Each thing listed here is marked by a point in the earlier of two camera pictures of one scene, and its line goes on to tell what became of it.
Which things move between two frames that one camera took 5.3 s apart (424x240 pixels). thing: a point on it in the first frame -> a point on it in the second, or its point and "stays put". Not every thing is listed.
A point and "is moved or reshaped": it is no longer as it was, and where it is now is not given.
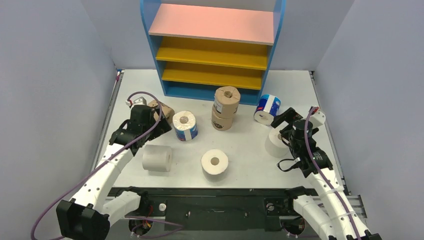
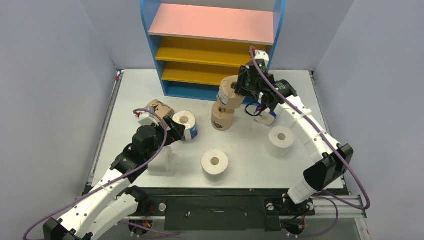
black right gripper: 284,123 -> 243,82
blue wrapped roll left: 185,124 stays put
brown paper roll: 226,99 is moved or reshaped
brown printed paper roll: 168,112 stays put
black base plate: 221,208 stays put
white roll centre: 214,164 stays put
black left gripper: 162,127 -> 176,132
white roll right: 274,145 stays put
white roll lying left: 157,157 stays put
